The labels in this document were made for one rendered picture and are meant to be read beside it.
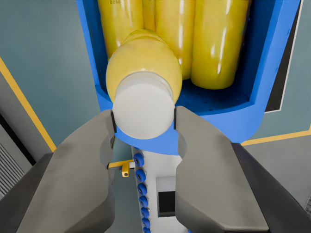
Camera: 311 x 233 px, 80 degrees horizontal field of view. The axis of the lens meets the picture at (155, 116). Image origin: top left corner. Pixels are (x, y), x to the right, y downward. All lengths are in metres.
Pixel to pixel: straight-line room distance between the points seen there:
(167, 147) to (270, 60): 0.15
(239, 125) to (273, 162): 2.23
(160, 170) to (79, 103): 1.13
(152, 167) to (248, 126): 0.49
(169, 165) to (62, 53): 1.16
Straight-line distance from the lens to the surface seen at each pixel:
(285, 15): 0.24
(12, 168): 2.00
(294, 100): 2.04
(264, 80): 0.25
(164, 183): 0.73
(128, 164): 0.72
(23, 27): 1.63
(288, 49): 1.60
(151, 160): 0.68
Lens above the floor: 1.41
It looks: 58 degrees down
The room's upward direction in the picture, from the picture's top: 175 degrees clockwise
